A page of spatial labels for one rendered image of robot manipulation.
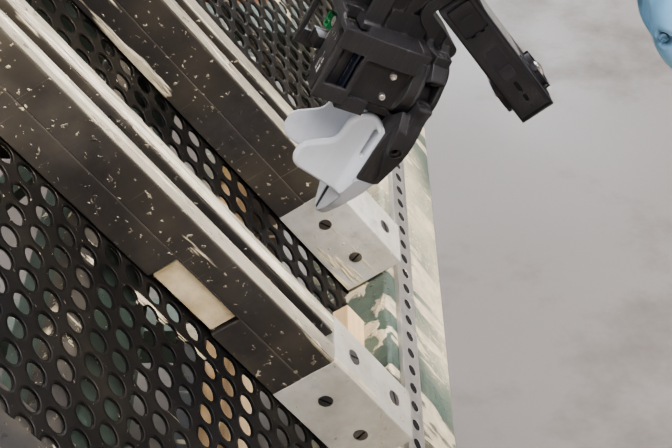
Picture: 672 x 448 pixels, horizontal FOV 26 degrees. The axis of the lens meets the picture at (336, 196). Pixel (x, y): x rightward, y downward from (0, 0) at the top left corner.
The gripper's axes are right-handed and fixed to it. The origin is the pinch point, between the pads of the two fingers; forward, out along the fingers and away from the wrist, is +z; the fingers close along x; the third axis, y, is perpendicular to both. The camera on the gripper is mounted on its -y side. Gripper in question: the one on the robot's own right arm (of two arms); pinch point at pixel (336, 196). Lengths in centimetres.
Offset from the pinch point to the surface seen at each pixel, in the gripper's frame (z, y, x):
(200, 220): 15.8, 1.1, -16.4
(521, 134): 80, -132, -185
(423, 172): 32, -44, -66
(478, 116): 83, -125, -194
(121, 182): 14.6, 8.7, -16.7
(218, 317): 24.5, -4.4, -15.7
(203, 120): 20.6, -4.7, -41.3
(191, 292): 22.9, -1.2, -16.1
